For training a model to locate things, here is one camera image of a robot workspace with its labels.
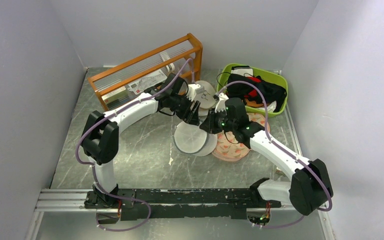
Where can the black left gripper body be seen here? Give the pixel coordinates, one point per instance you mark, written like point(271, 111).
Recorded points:
point(181, 105)

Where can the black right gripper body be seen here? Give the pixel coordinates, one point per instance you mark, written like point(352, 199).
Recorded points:
point(223, 123)

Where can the white mesh laundry bag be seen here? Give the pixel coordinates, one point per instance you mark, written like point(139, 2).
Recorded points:
point(191, 140)

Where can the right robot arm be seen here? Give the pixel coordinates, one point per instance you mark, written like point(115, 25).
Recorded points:
point(309, 187)

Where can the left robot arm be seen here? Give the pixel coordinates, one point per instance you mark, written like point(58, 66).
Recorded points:
point(100, 138)

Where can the cream round laundry bag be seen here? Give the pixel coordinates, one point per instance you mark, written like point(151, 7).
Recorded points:
point(206, 98)

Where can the white clip on rack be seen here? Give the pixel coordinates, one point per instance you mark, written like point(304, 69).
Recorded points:
point(170, 67)

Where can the clear plastic package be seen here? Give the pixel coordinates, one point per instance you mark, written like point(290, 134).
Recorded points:
point(147, 81)

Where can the green plastic basin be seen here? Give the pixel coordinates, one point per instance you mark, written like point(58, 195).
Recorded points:
point(221, 81)

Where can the white folded garment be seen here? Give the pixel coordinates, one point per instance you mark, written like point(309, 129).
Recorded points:
point(242, 70)

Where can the orange wooden rack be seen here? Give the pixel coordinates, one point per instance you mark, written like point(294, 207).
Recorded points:
point(185, 52)

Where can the green box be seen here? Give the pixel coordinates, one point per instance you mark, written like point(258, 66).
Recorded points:
point(115, 96)

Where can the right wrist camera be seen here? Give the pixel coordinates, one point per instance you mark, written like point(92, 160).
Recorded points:
point(221, 103)

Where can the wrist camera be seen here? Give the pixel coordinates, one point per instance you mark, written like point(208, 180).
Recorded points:
point(221, 103)
point(195, 92)

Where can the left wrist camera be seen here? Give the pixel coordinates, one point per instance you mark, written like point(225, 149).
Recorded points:
point(195, 92)

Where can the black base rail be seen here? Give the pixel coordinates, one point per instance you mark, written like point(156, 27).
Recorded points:
point(178, 203)

